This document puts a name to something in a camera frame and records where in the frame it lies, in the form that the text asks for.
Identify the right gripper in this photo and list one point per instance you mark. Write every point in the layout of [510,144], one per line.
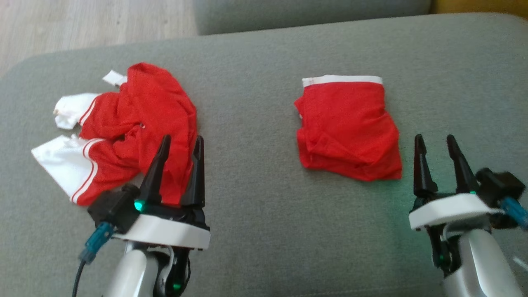
[449,210]

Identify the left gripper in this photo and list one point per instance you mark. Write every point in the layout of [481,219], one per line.
[173,233]

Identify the red Bulls basketball jersey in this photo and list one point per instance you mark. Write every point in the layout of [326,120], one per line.
[144,103]

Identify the red shorts white waistband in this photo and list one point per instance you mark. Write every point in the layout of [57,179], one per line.
[346,123]

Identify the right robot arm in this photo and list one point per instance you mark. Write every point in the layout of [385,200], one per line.
[478,264]

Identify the large grey sofa cushion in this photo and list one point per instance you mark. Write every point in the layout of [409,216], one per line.
[255,165]

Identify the yellow sofa backrest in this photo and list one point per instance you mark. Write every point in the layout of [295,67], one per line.
[486,6]

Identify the grey cushion at back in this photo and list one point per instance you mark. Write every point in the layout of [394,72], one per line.
[309,12]

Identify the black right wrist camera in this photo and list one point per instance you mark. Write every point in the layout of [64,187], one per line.
[499,183]

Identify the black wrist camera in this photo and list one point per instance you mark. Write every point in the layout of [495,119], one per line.
[499,183]
[115,206]

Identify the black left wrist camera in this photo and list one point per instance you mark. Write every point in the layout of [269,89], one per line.
[115,206]

